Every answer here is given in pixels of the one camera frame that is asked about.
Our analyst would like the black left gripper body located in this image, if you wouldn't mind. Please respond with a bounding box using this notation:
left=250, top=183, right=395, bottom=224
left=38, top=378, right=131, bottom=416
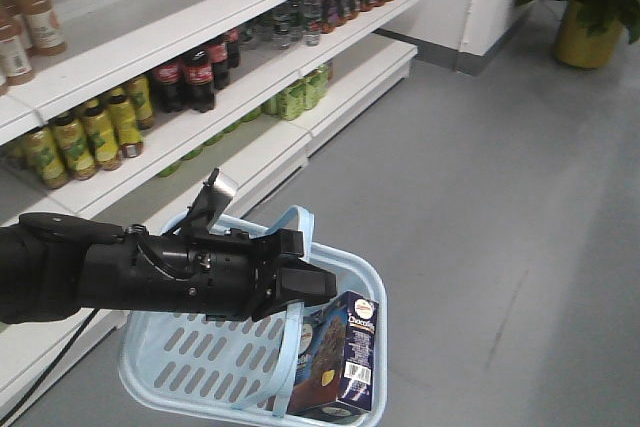
left=79, top=227, right=280, bottom=321

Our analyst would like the light blue plastic basket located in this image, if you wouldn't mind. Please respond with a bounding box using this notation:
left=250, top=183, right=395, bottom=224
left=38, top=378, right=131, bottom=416
left=118, top=206, right=387, bottom=426

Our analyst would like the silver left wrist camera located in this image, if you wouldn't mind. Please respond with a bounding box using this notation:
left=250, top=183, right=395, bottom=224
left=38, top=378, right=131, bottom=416
left=185, top=168, right=238, bottom=232

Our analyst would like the white store shelving unit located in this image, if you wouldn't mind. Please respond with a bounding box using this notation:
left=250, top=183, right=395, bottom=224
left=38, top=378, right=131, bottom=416
left=0, top=0, right=420, bottom=427

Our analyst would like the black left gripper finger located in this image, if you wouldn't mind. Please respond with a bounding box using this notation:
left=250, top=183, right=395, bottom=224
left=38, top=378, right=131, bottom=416
left=264, top=229, right=304, bottom=262
left=272, top=259, right=338, bottom=313

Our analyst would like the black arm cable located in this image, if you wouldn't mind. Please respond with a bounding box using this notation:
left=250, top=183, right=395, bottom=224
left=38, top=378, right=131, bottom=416
left=0, top=306, right=101, bottom=427

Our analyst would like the blue chocolate cookie box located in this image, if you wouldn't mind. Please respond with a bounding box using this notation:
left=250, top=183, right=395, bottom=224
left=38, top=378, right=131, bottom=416
left=287, top=291, right=379, bottom=423

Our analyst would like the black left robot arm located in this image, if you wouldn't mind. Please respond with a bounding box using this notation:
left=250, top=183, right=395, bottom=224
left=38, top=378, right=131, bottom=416
left=1, top=212, right=337, bottom=324

